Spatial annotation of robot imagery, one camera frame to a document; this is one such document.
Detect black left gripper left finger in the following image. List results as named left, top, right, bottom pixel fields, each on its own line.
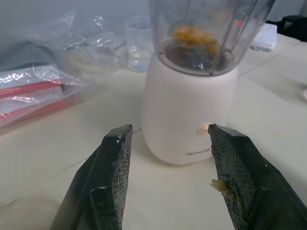
left=49, top=124, right=133, bottom=230

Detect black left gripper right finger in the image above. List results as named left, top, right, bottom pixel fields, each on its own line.
left=207, top=123, right=307, bottom=230

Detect orange food pieces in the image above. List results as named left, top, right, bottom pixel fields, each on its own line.
left=171, top=25, right=220, bottom=55

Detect yellowish-brown food scrap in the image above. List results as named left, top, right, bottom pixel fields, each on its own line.
left=210, top=178, right=237, bottom=201

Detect white blender base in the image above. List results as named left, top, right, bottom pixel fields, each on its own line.
left=141, top=54, right=239, bottom=166

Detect red and white flat package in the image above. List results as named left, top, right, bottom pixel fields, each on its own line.
left=0, top=66, right=93, bottom=130

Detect crinkled clear plastic bag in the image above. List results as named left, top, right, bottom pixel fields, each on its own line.
left=61, top=11, right=128, bottom=81

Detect clear plastic measuring cup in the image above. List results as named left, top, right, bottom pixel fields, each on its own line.
left=124, top=16, right=155, bottom=73

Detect white plastic box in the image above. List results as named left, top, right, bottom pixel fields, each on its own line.
left=250, top=23, right=278, bottom=52

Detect black bag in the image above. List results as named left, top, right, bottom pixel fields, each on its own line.
left=264, top=14, right=307, bottom=44

